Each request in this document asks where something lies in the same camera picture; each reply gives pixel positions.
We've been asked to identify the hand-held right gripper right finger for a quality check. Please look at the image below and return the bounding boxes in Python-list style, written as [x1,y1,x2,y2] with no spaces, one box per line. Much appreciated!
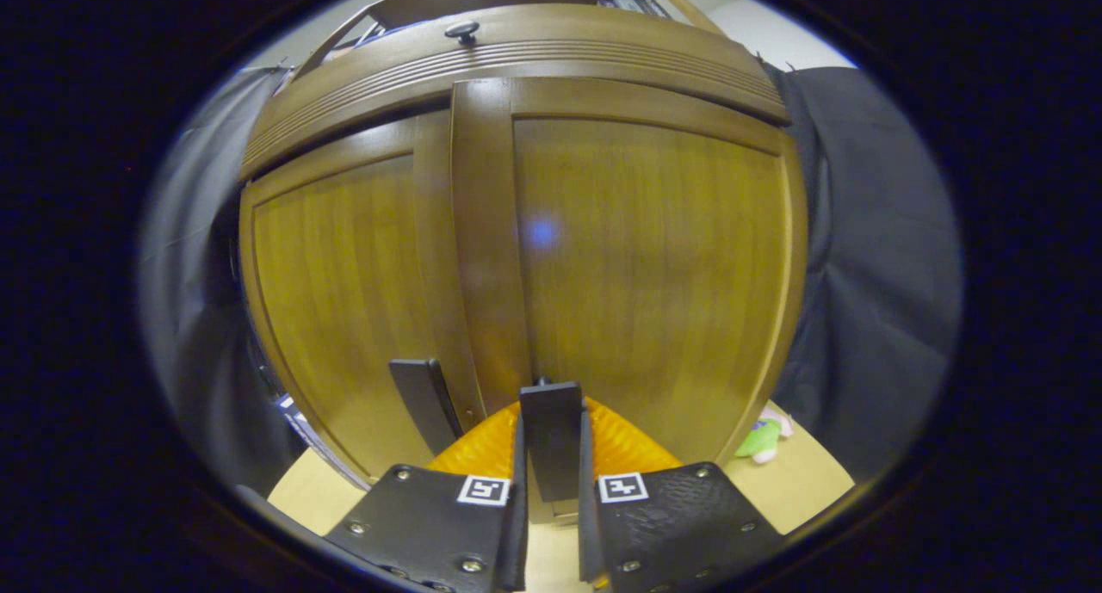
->
[577,397,786,593]

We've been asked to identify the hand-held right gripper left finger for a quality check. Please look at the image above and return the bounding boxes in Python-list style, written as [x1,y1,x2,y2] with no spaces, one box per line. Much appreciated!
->
[324,401,529,593]

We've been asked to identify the black door handle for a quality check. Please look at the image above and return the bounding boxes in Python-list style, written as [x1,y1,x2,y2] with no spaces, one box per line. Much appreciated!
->
[388,358,464,456]
[519,381,584,503]

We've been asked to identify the wooden shoe cabinet door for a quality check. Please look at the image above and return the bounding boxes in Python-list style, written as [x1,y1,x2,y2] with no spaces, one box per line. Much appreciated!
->
[449,77,808,525]
[239,111,487,482]

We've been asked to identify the wooden cabinet drawer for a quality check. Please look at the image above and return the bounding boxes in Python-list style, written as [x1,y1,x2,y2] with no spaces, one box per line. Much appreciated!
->
[239,3,793,181]

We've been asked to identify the green pink plush toy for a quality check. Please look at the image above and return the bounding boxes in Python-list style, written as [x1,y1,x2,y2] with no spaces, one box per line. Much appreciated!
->
[734,406,795,465]

